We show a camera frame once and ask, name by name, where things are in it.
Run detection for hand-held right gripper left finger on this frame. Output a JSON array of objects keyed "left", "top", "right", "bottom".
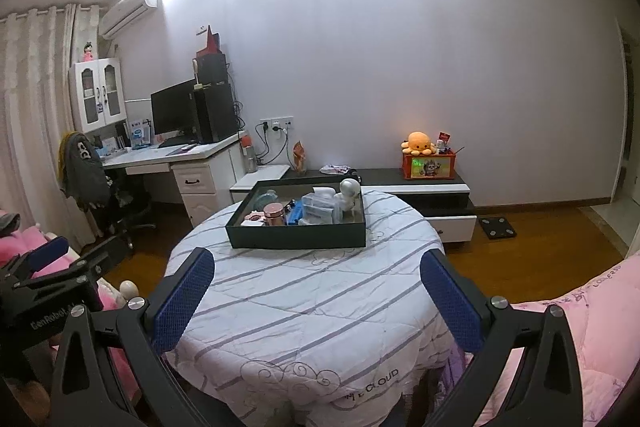
[{"left": 50, "top": 247, "right": 236, "bottom": 427}]

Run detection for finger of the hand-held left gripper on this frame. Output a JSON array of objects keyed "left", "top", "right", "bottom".
[
  {"left": 30, "top": 237, "right": 129, "bottom": 303},
  {"left": 0, "top": 236, "right": 71, "bottom": 292}
]

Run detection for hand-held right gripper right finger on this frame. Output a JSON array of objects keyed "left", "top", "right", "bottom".
[{"left": 419, "top": 249, "right": 587, "bottom": 427}]

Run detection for jar with rose gold lid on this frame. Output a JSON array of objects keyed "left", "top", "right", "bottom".
[{"left": 263, "top": 203, "right": 286, "bottom": 227}]

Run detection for dark green box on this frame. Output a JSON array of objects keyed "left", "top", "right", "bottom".
[{"left": 225, "top": 179, "right": 368, "bottom": 250}]

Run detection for pink blanket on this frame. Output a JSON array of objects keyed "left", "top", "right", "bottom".
[{"left": 0, "top": 207, "right": 143, "bottom": 408}]

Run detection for black office chair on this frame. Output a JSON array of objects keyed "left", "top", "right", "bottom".
[{"left": 60, "top": 132, "right": 157, "bottom": 249}]

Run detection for black bathroom scale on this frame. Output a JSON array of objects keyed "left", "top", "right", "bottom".
[{"left": 477, "top": 217, "right": 516, "bottom": 242}]

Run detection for grey jacket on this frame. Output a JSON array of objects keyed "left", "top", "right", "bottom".
[{"left": 58, "top": 132, "right": 112, "bottom": 210}]

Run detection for white low cabinet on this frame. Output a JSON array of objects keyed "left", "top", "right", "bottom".
[{"left": 230, "top": 164, "right": 477, "bottom": 244}]

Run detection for white desk with drawers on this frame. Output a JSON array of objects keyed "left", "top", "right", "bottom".
[{"left": 100, "top": 134, "right": 247, "bottom": 229}]

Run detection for blue and white boxes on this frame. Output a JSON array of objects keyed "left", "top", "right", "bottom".
[{"left": 127, "top": 119, "right": 154, "bottom": 150}]

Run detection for red storage box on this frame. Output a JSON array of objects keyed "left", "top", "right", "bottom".
[{"left": 401, "top": 149, "right": 457, "bottom": 182}]

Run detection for cream curtain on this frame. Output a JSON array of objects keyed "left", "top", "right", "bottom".
[{"left": 0, "top": 4, "right": 108, "bottom": 254}]

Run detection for pink printed quilt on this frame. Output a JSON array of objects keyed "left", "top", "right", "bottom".
[{"left": 472, "top": 252, "right": 640, "bottom": 427}]

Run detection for bottle with orange cap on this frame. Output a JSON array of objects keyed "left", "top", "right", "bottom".
[{"left": 240, "top": 136, "right": 259, "bottom": 174}]

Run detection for clear plastic floss box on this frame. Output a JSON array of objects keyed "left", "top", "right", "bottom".
[{"left": 299, "top": 194, "right": 335, "bottom": 226}]

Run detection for orange octopus plush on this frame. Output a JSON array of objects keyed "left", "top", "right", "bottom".
[{"left": 401, "top": 132, "right": 437, "bottom": 156}]

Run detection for white hutch cabinet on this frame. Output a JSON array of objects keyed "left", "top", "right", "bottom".
[{"left": 69, "top": 57, "right": 127, "bottom": 134}]

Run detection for black computer monitor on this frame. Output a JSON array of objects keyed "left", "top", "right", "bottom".
[{"left": 150, "top": 79, "right": 199, "bottom": 142}]

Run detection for orange snack bag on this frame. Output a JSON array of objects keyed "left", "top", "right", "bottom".
[{"left": 292, "top": 140, "right": 310, "bottom": 177}]

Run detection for black computer tower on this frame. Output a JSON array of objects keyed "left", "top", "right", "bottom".
[{"left": 192, "top": 83, "right": 239, "bottom": 144}]

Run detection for black box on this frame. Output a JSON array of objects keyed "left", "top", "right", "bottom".
[{"left": 196, "top": 54, "right": 230, "bottom": 86}]

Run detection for red pointed paper model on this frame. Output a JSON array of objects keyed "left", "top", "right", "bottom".
[{"left": 195, "top": 25, "right": 221, "bottom": 58}]

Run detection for white air conditioner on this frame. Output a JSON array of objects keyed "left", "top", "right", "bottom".
[{"left": 97, "top": 0, "right": 160, "bottom": 40}]

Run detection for black power cables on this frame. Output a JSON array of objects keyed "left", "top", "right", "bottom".
[{"left": 254, "top": 122, "right": 292, "bottom": 168}]

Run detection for white wall socket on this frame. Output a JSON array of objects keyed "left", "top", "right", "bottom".
[{"left": 259, "top": 117, "right": 295, "bottom": 133}]

